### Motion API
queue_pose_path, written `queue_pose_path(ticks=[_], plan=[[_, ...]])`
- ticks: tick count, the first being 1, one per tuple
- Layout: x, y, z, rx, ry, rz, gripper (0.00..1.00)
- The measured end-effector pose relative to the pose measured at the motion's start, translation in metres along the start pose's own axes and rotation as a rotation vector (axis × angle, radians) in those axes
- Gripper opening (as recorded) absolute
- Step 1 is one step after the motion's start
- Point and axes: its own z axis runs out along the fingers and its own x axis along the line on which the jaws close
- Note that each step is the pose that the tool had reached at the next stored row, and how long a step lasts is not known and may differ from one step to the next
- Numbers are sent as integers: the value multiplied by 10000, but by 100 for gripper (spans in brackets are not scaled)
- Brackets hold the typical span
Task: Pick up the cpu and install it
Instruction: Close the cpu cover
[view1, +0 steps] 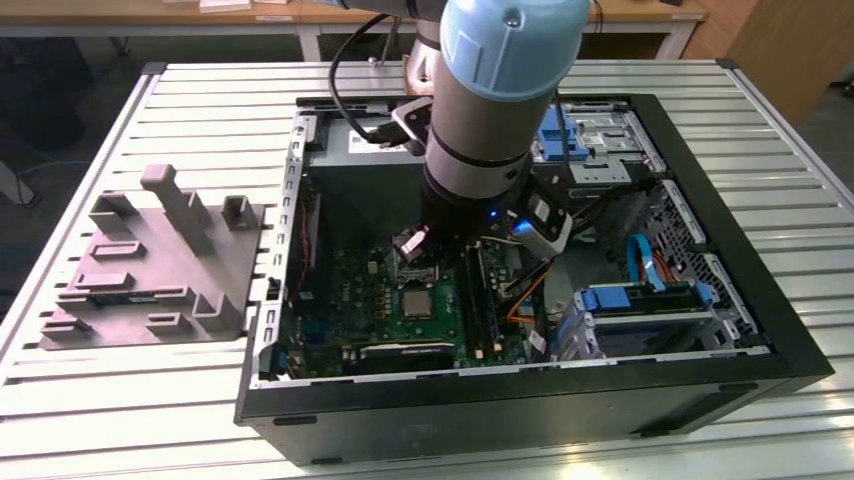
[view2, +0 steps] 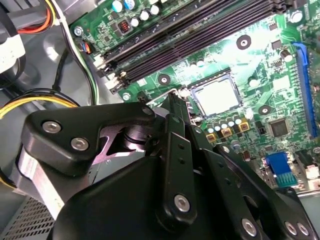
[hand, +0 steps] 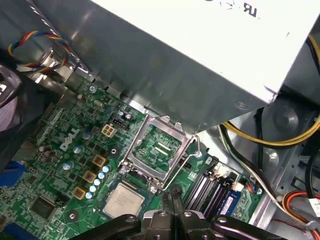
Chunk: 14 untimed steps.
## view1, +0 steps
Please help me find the green motherboard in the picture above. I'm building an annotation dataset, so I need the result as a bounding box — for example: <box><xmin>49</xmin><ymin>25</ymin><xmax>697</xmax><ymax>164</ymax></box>
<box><xmin>282</xmin><ymin>229</ymin><xmax>534</xmax><ymax>376</ymax></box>

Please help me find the green RAM stick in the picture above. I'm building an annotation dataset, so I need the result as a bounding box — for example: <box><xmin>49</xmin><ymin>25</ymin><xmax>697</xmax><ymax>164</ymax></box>
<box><xmin>85</xmin><ymin>292</ymin><xmax>187</xmax><ymax>307</ymax></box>

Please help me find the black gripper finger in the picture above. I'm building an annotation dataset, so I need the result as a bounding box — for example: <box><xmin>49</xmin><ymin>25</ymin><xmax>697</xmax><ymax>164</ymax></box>
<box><xmin>390</xmin><ymin>224</ymin><xmax>434</xmax><ymax>262</ymax></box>

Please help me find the black RAM stick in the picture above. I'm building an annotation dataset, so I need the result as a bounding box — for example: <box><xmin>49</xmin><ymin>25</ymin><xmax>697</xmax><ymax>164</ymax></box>
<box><xmin>469</xmin><ymin>242</ymin><xmax>506</xmax><ymax>351</ymax></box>

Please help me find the black PC case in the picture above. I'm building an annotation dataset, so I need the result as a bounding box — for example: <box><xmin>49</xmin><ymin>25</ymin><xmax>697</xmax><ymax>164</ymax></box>
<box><xmin>232</xmin><ymin>92</ymin><xmax>835</xmax><ymax>469</ymax></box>

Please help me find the orange wire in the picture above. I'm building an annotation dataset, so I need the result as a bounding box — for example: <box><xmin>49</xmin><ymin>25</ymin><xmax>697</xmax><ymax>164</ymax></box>
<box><xmin>504</xmin><ymin>292</ymin><xmax>538</xmax><ymax>329</ymax></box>

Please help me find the black graphics card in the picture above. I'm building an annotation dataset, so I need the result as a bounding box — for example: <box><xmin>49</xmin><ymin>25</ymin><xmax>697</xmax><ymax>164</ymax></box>
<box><xmin>357</xmin><ymin>341</ymin><xmax>456</xmax><ymax>372</ymax></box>

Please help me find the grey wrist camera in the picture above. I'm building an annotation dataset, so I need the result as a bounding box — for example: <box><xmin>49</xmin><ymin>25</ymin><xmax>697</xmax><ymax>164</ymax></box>
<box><xmin>389</xmin><ymin>96</ymin><xmax>436</xmax><ymax>154</ymax></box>

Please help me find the grey parts rack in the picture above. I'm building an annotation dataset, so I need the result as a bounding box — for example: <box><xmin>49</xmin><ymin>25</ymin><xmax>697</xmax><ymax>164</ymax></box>
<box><xmin>37</xmin><ymin>163</ymin><xmax>268</xmax><ymax>351</ymax></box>

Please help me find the hard disk in blue carrier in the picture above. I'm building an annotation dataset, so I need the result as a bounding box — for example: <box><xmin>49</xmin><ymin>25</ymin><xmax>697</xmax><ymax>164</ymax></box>
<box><xmin>577</xmin><ymin>281</ymin><xmax>720</xmax><ymax>317</ymax></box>

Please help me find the grey power supply unit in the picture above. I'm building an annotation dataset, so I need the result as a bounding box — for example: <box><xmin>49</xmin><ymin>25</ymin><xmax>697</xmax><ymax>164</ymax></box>
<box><xmin>304</xmin><ymin>119</ymin><xmax>429</xmax><ymax>226</ymax></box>

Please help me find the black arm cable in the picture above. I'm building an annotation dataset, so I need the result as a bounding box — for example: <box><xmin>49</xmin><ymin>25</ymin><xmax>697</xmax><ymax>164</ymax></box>
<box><xmin>328</xmin><ymin>13</ymin><xmax>401</xmax><ymax>149</ymax></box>

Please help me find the silver drive cage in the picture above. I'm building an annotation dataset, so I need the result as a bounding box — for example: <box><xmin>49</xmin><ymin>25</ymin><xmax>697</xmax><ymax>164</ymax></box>
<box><xmin>532</xmin><ymin>104</ymin><xmax>665</xmax><ymax>216</ymax></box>

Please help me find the CPU socket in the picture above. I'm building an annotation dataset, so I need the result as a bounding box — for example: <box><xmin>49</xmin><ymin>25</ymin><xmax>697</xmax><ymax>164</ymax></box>
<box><xmin>397</xmin><ymin>284</ymin><xmax>440</xmax><ymax>324</ymax></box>

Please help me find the wooden cabinet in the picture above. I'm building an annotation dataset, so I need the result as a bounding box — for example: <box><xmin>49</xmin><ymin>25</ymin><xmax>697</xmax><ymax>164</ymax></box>
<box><xmin>725</xmin><ymin>0</ymin><xmax>854</xmax><ymax>126</ymax></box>

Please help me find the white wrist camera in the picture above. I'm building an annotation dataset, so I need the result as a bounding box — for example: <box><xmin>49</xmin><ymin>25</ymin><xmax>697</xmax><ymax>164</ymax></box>
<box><xmin>509</xmin><ymin>194</ymin><xmax>574</xmax><ymax>257</ymax></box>

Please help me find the blue flat wire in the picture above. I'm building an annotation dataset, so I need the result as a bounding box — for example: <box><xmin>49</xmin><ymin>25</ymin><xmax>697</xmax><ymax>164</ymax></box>
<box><xmin>624</xmin><ymin>232</ymin><xmax>668</xmax><ymax>295</ymax></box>

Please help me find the white furniture leg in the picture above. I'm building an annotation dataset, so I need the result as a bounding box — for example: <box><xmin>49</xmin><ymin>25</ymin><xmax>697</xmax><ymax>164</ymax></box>
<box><xmin>0</xmin><ymin>159</ymin><xmax>35</xmax><ymax>206</ymax></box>

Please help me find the blue drive bay latch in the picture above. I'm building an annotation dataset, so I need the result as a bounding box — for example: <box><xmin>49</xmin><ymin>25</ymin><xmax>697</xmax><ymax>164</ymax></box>
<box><xmin>532</xmin><ymin>110</ymin><xmax>592</xmax><ymax>162</ymax></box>

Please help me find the black cable bundle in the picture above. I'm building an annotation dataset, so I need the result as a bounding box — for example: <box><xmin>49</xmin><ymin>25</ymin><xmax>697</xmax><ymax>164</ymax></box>
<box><xmin>498</xmin><ymin>177</ymin><xmax>668</xmax><ymax>301</ymax></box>

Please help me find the wooden desk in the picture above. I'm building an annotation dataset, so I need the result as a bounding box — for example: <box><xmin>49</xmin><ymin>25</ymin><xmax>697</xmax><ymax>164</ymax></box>
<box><xmin>0</xmin><ymin>0</ymin><xmax>708</xmax><ymax>61</ymax></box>

